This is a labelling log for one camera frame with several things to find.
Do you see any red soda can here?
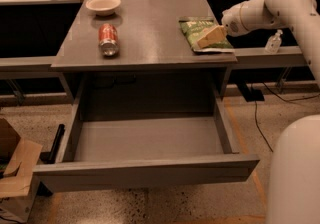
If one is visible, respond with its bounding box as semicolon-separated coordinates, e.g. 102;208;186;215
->
98;23;119;56

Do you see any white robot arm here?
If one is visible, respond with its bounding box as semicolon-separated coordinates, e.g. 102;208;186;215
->
196;0;320;224

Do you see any black bar on floor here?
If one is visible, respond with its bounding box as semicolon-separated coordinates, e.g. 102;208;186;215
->
47;124;65;164

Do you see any black desk foot bracket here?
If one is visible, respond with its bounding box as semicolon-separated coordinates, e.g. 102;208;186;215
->
237;83;264;102

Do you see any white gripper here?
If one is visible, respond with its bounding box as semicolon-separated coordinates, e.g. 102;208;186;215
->
197;4;242;49

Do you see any black floor cable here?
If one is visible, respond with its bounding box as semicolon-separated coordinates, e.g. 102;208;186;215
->
253;82;320;153

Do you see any green jalapeno chip bag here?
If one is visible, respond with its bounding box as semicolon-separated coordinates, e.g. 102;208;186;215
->
179;17;234;54

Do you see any grey cabinet desk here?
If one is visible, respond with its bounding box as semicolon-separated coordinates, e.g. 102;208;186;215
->
50;0;238;116

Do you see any white paper bowl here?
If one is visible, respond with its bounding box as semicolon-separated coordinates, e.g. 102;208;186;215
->
85;0;121;16

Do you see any open grey top drawer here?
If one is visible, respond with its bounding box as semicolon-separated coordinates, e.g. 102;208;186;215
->
34;84;259;192

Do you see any cardboard box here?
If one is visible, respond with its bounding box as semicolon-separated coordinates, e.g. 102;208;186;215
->
0;118;42;224

